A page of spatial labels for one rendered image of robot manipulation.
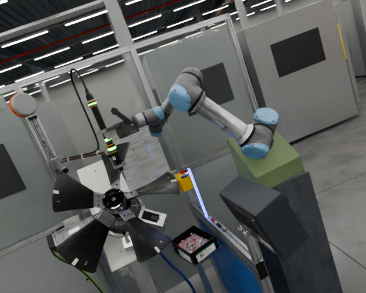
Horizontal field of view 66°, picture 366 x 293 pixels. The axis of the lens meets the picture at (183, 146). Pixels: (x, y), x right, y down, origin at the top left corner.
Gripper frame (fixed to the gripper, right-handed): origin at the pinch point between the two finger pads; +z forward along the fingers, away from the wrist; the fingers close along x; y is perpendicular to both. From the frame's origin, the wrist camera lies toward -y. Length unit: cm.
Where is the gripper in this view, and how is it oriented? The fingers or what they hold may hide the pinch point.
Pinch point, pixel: (98, 132)
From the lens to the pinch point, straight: 151.2
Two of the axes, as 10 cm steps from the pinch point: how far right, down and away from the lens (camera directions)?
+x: -2.9, -1.1, 9.5
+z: -8.9, 3.8, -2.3
